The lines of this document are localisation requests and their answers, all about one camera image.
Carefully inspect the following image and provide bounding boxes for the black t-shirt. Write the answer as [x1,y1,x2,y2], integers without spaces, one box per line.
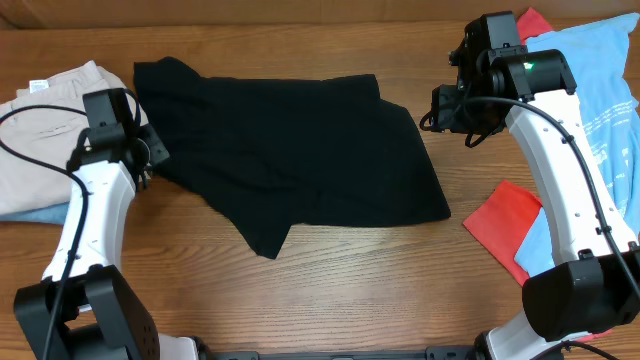
[133,57,451,259]

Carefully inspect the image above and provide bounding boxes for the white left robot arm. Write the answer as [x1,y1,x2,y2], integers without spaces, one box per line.
[14,123,163,359]

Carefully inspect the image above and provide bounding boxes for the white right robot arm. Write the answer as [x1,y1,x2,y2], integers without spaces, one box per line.
[420,46,639,359]

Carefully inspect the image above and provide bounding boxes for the beige folded trousers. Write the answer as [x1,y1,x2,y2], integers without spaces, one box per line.
[1,61,125,216]

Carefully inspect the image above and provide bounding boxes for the blue denim jeans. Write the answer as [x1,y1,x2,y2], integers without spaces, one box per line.
[1,203,69,225]

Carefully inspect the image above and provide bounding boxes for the red t-shirt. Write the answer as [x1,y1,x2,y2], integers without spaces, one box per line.
[462,7,614,344]

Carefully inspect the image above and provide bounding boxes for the light blue t-shirt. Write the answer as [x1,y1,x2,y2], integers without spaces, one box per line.
[513,12,640,278]

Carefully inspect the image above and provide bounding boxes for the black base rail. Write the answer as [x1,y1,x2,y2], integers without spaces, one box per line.
[199,346,476,360]

